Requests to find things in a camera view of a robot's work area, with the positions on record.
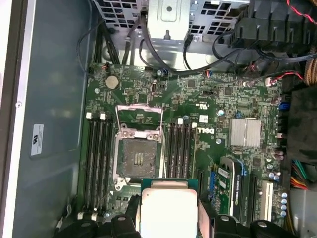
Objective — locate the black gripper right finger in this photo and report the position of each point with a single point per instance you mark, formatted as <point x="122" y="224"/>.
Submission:
<point x="235" y="230"/>

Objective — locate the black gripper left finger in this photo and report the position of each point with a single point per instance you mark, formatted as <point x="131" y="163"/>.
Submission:
<point x="99" y="230"/>

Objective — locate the metal socket locking lever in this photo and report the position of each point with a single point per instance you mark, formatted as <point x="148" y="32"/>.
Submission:
<point x="164" y="161"/>
<point x="102" y="199"/>

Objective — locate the silver CPU chip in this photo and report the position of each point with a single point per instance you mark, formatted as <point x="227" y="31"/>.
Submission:
<point x="168" y="210"/>

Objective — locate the metal socket cover frame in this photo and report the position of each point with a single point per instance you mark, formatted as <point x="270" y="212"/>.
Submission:
<point x="140" y="107"/>

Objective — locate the black CPU socket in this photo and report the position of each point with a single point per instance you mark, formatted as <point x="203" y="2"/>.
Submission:
<point x="128" y="158"/>

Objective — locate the long black expansion slot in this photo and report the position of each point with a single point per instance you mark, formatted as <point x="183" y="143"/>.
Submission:
<point x="253" y="198"/>

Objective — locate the black graphics card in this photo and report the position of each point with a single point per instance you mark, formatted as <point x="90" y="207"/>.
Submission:
<point x="239" y="188"/>

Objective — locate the white expansion slot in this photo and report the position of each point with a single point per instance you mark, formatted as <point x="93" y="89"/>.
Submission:
<point x="268" y="200"/>

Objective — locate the blue expansion slot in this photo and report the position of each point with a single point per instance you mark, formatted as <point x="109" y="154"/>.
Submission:
<point x="213" y="184"/>

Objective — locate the short black expansion slot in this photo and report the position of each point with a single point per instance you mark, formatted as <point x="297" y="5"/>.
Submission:
<point x="200" y="184"/>

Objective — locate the black RAM slot white clips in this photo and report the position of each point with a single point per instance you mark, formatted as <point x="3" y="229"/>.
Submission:
<point x="177" y="148"/>
<point x="102" y="161"/>
<point x="189" y="148"/>
<point x="89" y="161"/>

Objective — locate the silver power supply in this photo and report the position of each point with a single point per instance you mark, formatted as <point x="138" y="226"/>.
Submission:
<point x="304" y="213"/>

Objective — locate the silver chipset heatsink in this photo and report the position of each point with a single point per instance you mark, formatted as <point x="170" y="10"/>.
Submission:
<point x="245" y="132"/>

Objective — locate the black plastic shroud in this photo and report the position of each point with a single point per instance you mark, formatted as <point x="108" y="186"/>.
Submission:
<point x="302" y="124"/>

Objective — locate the green motherboard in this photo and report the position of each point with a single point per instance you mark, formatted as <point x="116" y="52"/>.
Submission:
<point x="188" y="104"/>

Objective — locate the silver coin battery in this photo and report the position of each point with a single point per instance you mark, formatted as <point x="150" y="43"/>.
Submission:
<point x="112" y="82"/>

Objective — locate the black PC case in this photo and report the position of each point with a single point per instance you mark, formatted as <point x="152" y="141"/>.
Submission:
<point x="54" y="86"/>

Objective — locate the metal drive cage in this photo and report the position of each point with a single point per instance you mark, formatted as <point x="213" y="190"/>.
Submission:
<point x="171" y="27"/>

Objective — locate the white case wall sticker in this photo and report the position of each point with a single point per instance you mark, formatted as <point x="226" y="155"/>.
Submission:
<point x="37" y="140"/>

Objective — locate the black ribbed plastic bracket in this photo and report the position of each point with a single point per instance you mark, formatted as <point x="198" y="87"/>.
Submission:
<point x="267" y="22"/>

